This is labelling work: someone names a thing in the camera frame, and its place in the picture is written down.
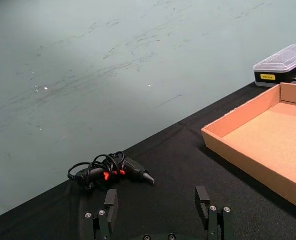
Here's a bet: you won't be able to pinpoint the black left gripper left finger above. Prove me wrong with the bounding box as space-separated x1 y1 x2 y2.
84 188 119 240

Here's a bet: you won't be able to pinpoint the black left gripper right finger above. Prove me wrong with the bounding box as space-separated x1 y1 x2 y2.
194 185 232 240

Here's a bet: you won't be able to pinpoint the black table cloth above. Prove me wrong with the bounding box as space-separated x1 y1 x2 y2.
0 77 296 240

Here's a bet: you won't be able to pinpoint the shallow brown cardboard tray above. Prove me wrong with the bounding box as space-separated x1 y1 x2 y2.
200 82 296 215

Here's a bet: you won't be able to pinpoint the clear plastic case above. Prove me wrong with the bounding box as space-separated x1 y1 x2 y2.
252 42 296 88

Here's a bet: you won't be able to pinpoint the black corded tool orange parts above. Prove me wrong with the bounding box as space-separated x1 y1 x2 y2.
67 150 155 193

